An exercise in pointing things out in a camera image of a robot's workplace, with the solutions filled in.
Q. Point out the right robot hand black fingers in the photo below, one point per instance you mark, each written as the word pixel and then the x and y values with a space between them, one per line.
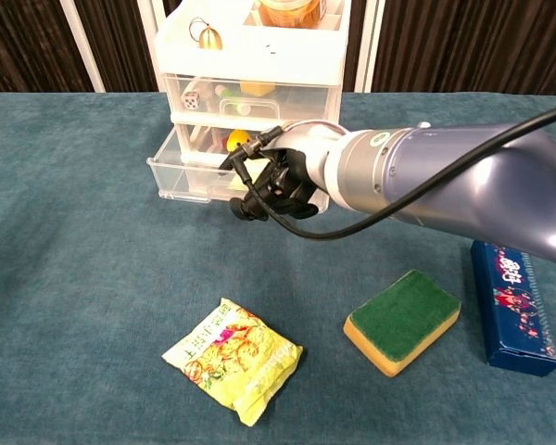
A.
pixel 306 143

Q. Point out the clear lowest cabinet drawer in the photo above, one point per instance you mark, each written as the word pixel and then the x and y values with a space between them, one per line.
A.
pixel 176 181

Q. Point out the clear highest cabinet drawer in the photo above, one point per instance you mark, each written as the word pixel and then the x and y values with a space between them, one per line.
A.
pixel 301 99

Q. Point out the yellow block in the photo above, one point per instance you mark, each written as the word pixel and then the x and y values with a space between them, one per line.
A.
pixel 257 88

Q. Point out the white plastic drawer cabinet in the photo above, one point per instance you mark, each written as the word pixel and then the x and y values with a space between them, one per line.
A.
pixel 241 58

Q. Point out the yellow and red ball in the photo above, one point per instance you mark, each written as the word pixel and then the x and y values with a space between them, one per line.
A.
pixel 238 139

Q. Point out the green and white marker tube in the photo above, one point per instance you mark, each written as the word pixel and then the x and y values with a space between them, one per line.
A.
pixel 231 99

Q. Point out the white die with black pips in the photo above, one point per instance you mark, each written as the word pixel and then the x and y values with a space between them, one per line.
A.
pixel 191 101

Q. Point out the jar of orange rubber bands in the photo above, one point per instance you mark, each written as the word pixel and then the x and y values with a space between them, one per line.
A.
pixel 289 11

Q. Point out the green and yellow sponge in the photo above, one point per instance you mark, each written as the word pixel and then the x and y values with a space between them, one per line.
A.
pixel 398 320

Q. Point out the yellow snack packet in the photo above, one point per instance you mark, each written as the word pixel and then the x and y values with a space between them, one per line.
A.
pixel 236 361

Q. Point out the teal table cloth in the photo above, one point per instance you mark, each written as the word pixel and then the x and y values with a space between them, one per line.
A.
pixel 74 255

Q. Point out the dark blue printed box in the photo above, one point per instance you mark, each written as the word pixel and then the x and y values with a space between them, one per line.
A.
pixel 514 310

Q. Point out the white frame post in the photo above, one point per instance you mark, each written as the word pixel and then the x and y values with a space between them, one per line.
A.
pixel 81 46
pixel 368 51
pixel 148 28

